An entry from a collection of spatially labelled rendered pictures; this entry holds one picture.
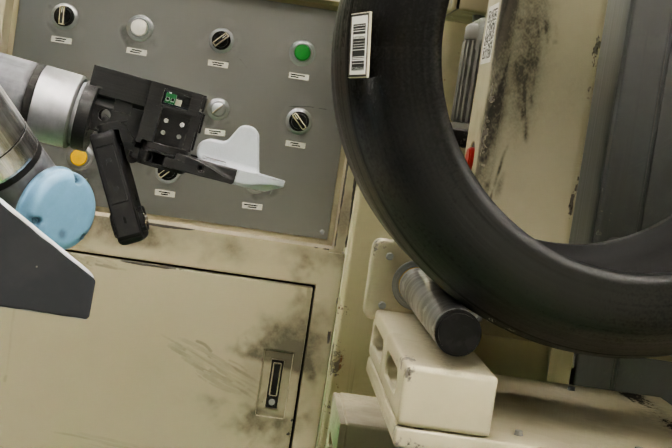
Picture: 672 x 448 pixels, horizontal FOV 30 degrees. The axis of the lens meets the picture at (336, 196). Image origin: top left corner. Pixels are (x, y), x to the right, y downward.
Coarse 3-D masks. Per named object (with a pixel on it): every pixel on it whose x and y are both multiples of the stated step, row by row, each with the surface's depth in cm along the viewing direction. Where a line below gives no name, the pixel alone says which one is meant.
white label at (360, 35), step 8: (352, 16) 117; (360, 16) 115; (368, 16) 113; (352, 24) 116; (360, 24) 115; (368, 24) 113; (352, 32) 116; (360, 32) 115; (368, 32) 113; (352, 40) 116; (360, 40) 115; (368, 40) 113; (352, 48) 116; (360, 48) 115; (368, 48) 113; (352, 56) 116; (360, 56) 115; (368, 56) 114; (352, 64) 116; (360, 64) 115; (368, 64) 114; (352, 72) 116; (360, 72) 115; (368, 72) 114
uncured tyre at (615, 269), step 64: (384, 0) 115; (448, 0) 113; (384, 64) 114; (384, 128) 115; (448, 128) 114; (384, 192) 118; (448, 192) 115; (448, 256) 117; (512, 256) 115; (576, 256) 144; (640, 256) 144; (512, 320) 119; (576, 320) 117; (640, 320) 117
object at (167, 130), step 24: (96, 72) 122; (120, 72) 123; (96, 96) 123; (120, 96) 123; (144, 96) 123; (168, 96) 123; (192, 96) 121; (96, 120) 123; (120, 120) 123; (144, 120) 121; (168, 120) 122; (192, 120) 123; (72, 144) 123; (144, 144) 122; (168, 144) 123; (192, 144) 127; (168, 168) 122
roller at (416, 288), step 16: (416, 272) 146; (400, 288) 149; (416, 288) 137; (432, 288) 132; (416, 304) 133; (432, 304) 124; (448, 304) 121; (432, 320) 120; (448, 320) 117; (464, 320) 117; (432, 336) 120; (448, 336) 117; (464, 336) 117; (480, 336) 118; (448, 352) 117; (464, 352) 117
